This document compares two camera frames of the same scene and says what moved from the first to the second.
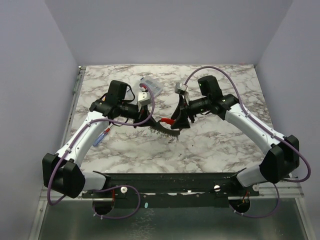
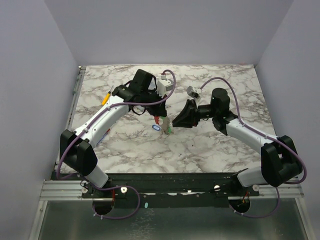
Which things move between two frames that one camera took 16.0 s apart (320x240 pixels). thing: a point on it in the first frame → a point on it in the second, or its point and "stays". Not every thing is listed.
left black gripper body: x=129 y=110 → x=148 y=97
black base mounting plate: x=207 y=190 stays
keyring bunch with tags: x=171 y=134 → x=162 y=124
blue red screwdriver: x=101 y=136 stays
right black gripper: x=184 y=109 → x=191 y=113
